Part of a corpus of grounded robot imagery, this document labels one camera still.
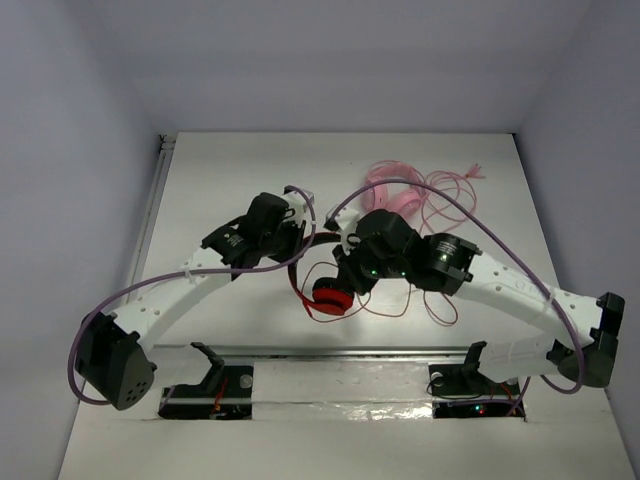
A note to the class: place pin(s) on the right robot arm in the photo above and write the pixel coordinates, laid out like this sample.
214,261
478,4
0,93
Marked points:
578,336

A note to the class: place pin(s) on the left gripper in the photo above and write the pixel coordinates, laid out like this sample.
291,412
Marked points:
288,236

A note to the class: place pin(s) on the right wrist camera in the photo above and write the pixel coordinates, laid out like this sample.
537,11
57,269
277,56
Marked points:
343,221

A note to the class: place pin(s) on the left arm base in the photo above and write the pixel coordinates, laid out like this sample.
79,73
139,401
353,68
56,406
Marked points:
224,393

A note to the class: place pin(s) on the red black headphones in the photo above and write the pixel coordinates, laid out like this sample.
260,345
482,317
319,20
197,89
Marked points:
330,296

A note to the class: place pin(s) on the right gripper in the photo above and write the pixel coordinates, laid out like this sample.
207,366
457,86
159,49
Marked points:
347,272

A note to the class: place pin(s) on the pink headphones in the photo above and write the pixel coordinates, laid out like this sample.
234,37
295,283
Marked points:
404,202

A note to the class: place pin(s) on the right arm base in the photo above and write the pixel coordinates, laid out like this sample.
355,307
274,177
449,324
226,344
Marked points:
461,391

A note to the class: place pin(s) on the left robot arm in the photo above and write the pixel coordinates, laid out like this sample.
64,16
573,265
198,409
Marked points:
108,364

